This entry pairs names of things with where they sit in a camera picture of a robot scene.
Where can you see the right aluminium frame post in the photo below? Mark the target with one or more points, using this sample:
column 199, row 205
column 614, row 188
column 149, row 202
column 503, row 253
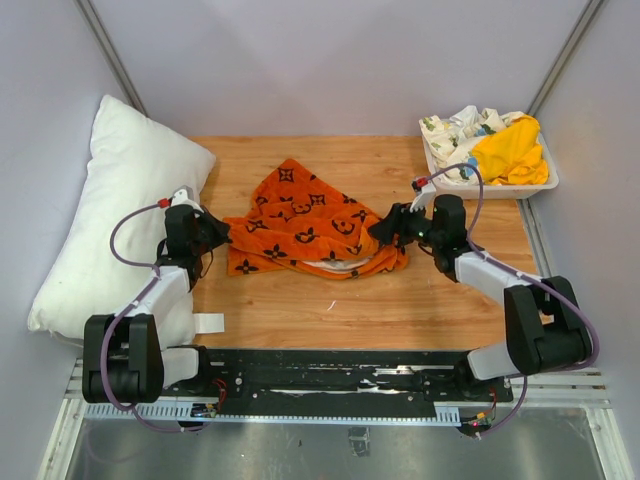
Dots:
column 579, row 31

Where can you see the left aluminium frame post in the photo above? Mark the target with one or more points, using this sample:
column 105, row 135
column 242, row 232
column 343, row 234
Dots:
column 91, row 16

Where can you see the yellow cloth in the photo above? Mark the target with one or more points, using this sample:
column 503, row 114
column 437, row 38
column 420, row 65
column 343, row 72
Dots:
column 512, row 156

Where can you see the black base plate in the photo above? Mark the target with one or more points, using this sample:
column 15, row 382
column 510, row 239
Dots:
column 337, row 381

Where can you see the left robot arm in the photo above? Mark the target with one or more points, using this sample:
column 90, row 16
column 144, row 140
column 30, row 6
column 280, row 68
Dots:
column 123, row 361

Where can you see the white pillow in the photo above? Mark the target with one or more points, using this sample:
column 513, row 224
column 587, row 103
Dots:
column 135, row 161

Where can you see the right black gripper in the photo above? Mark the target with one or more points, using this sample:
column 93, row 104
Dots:
column 396, row 222

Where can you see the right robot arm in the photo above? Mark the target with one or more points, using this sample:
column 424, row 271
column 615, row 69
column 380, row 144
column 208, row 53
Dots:
column 544, row 328

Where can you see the white patterned cloth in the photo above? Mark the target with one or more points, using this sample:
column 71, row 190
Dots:
column 452, row 140

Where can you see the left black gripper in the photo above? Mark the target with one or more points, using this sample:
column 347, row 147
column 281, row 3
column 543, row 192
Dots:
column 220, row 228

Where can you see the white plastic bin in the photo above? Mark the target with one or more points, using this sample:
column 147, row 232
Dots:
column 464, row 179

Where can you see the white slotted cable duct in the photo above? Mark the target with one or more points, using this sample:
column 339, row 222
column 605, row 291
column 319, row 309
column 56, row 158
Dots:
column 198, row 412

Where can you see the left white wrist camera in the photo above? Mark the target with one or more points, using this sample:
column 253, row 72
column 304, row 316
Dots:
column 182, row 196

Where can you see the aluminium frame post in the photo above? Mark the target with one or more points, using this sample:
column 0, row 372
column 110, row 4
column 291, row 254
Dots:
column 91, row 16
column 579, row 31

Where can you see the orange monogram pillowcase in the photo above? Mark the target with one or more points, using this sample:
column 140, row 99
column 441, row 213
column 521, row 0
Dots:
column 299, row 222

